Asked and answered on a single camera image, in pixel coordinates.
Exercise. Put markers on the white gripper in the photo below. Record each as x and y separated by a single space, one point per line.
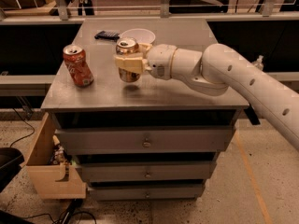
159 60

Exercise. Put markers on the gold orange soda can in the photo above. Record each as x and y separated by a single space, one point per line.
127 46

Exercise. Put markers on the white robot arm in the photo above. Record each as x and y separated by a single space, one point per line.
212 72

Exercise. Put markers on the red coke can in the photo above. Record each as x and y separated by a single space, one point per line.
75 61

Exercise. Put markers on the white bowl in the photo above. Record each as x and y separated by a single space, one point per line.
140 35

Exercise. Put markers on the black remote-like device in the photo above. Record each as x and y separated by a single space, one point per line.
106 35

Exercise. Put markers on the grey drawer cabinet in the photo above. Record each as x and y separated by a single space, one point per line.
148 104

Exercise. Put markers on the top grey drawer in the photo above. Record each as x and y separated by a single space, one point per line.
99 141

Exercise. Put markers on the grey drawer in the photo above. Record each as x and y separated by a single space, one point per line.
99 141
146 171
148 192

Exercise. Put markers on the middle grey drawer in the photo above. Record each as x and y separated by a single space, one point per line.
146 171

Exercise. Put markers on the clear sanitizer bottle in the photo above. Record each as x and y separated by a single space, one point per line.
259 62

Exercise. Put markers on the snack items in bin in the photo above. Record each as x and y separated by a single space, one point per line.
58 155

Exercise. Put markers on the bottom grey drawer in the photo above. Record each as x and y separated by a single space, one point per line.
148 192

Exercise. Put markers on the wooden side bin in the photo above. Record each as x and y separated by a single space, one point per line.
51 181

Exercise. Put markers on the black chair edge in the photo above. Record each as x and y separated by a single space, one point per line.
10 164

